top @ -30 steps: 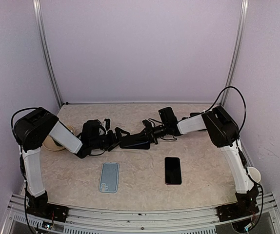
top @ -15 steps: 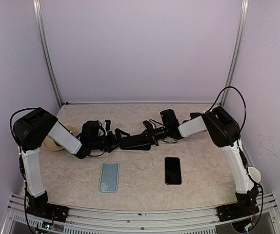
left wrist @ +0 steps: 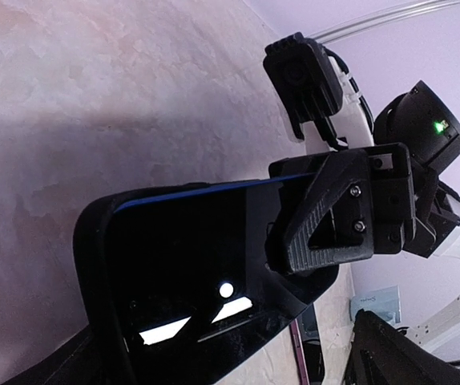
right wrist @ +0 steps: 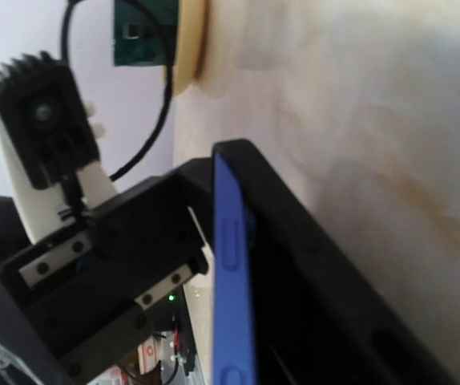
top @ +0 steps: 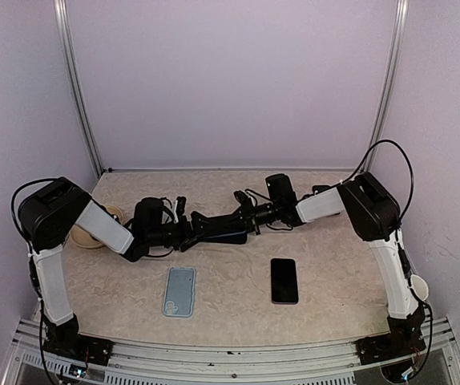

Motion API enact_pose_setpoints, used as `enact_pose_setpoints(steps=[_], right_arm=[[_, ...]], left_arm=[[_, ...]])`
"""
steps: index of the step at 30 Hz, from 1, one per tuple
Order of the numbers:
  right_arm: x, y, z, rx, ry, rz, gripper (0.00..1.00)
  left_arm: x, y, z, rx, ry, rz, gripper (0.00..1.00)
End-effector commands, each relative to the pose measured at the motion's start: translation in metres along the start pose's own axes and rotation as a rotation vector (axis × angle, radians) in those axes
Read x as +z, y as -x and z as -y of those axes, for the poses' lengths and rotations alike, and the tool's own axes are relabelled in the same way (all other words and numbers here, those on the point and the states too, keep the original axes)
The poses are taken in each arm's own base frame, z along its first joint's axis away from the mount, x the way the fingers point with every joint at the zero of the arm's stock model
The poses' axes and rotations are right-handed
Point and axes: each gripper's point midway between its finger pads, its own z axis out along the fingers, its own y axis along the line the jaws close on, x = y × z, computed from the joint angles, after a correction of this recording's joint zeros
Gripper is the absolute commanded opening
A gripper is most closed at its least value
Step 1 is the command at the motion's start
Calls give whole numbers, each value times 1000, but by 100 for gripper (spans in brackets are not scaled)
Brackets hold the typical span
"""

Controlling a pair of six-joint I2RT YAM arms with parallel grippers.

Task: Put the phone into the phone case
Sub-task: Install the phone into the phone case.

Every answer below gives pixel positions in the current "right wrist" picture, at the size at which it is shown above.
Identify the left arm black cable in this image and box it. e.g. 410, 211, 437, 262
60, 0, 175, 184

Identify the black phone case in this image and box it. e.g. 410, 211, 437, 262
212, 140, 452, 384

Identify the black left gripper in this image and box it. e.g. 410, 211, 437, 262
0, 158, 212, 384

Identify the black mug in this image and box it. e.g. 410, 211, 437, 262
113, 0, 179, 67

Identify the beige saucer plate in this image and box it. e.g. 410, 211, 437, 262
173, 0, 210, 97

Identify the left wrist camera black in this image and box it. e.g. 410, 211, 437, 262
0, 51, 100, 190

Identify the dark blue phone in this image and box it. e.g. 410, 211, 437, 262
212, 152, 259, 385

